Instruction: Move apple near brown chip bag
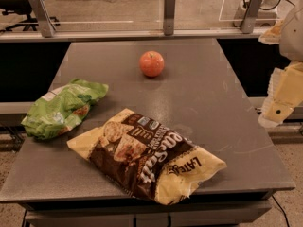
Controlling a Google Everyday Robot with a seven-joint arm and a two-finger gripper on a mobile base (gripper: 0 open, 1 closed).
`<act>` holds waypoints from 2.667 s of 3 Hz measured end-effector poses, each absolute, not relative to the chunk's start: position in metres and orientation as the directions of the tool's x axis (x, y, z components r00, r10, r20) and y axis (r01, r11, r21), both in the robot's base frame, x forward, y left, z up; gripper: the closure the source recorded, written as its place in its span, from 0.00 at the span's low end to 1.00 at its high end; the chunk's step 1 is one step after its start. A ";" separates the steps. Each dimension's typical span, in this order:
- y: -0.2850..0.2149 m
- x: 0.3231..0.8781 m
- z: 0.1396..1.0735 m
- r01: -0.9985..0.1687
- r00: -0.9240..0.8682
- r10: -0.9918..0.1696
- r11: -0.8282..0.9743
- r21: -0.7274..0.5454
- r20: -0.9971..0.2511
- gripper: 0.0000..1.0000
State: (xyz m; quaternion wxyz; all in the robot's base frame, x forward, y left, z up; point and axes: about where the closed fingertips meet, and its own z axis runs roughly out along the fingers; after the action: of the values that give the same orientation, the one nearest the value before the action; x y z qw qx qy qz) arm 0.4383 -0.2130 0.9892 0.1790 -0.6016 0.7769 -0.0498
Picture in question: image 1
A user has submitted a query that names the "red apple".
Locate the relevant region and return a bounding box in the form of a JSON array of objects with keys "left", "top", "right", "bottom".
[{"left": 139, "top": 51, "right": 165, "bottom": 78}]

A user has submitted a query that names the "black office chair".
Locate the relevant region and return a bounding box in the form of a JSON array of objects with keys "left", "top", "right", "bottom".
[{"left": 0, "top": 0, "right": 61, "bottom": 33}]

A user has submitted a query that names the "middle metal rail bracket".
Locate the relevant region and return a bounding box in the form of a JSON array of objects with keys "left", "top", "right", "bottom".
[{"left": 163, "top": 0, "right": 175, "bottom": 36}]

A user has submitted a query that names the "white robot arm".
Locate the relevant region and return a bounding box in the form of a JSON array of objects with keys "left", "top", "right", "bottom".
[{"left": 258, "top": 0, "right": 303, "bottom": 128}]

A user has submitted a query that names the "black floor cable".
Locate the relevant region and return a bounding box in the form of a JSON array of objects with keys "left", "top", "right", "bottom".
[{"left": 272, "top": 195, "right": 291, "bottom": 227}]

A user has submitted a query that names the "green chip bag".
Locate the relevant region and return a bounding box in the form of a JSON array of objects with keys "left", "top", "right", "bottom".
[{"left": 21, "top": 79, "right": 109, "bottom": 140}]

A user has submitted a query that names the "right metal rail bracket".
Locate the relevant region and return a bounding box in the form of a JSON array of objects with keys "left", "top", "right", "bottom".
[{"left": 240, "top": 0, "right": 262, "bottom": 34}]

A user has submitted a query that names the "metal rail bracket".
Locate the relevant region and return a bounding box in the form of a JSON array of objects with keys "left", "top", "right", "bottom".
[
  {"left": 28, "top": 0, "right": 55, "bottom": 38},
  {"left": 163, "top": 0, "right": 175, "bottom": 36},
  {"left": 240, "top": 0, "right": 262, "bottom": 34}
]

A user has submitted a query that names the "white robot base with cable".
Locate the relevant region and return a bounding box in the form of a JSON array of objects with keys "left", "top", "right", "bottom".
[{"left": 234, "top": 0, "right": 281, "bottom": 26}]

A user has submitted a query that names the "left metal rail bracket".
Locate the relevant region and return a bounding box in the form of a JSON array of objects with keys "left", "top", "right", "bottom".
[{"left": 28, "top": 0, "right": 55, "bottom": 38}]

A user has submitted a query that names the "clear glass barrier panel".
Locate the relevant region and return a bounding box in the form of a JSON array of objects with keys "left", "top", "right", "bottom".
[{"left": 45, "top": 0, "right": 242, "bottom": 31}]

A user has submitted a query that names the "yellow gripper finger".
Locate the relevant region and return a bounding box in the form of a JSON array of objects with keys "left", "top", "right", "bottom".
[
  {"left": 258, "top": 20, "right": 283, "bottom": 45},
  {"left": 258, "top": 61, "right": 303, "bottom": 128}
]

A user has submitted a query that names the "brown and yellow chip bag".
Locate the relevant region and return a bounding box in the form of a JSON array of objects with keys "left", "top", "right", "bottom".
[{"left": 67, "top": 109, "right": 227, "bottom": 205}]

